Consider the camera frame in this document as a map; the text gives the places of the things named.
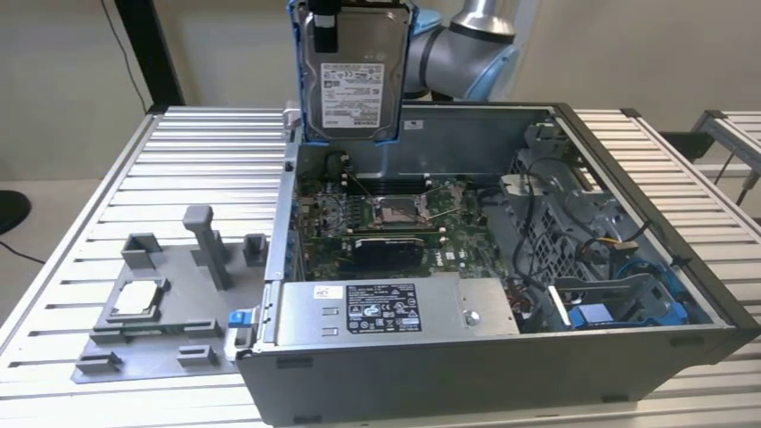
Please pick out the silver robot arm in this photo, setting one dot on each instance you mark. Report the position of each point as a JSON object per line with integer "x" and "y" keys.
{"x": 440, "y": 53}

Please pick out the black box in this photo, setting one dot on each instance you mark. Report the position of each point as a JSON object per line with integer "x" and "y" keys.
{"x": 683, "y": 145}

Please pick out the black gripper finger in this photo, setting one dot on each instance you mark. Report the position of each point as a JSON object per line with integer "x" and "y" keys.
{"x": 326, "y": 38}

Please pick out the blue case release latch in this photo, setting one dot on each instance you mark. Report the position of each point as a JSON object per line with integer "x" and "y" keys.
{"x": 236, "y": 320}

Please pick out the black metal frame post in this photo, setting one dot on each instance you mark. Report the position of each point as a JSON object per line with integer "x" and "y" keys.
{"x": 148, "y": 44}

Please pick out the metal disk bay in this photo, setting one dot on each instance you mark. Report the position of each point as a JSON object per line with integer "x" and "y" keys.
{"x": 630, "y": 290}

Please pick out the black graphics card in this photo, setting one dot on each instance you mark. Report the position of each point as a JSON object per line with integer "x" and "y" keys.
{"x": 386, "y": 252}

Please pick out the parts rack plate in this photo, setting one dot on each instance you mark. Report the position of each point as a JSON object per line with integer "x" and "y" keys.
{"x": 166, "y": 354}

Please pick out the grey open PC case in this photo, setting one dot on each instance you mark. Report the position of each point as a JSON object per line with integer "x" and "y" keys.
{"x": 416, "y": 383}

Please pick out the grey power supply box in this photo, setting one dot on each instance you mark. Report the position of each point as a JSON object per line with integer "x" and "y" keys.
{"x": 440, "y": 312}

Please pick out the aluminium slat side table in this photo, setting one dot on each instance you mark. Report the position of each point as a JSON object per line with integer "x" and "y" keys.
{"x": 737, "y": 129}

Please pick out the green motherboard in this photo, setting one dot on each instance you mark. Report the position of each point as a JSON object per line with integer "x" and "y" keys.
{"x": 469, "y": 249}

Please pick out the grey metal drive cage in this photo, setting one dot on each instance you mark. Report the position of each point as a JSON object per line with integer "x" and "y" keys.
{"x": 553, "y": 232}

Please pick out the black RAM slot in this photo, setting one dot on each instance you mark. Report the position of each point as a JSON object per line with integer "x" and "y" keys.
{"x": 386, "y": 183}
{"x": 386, "y": 177}
{"x": 397, "y": 228}

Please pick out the hard disk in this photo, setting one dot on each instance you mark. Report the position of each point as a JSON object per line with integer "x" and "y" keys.
{"x": 350, "y": 89}

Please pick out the CPU socket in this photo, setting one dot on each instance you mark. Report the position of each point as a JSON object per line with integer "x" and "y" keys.
{"x": 394, "y": 209}

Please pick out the silver CPU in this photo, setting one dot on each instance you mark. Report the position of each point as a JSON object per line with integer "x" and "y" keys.
{"x": 137, "y": 299}

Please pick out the empty blue disk carrier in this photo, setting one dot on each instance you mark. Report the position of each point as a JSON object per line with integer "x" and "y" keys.
{"x": 587, "y": 317}

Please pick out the black round object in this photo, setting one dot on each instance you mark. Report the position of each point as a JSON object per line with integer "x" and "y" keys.
{"x": 12, "y": 211}

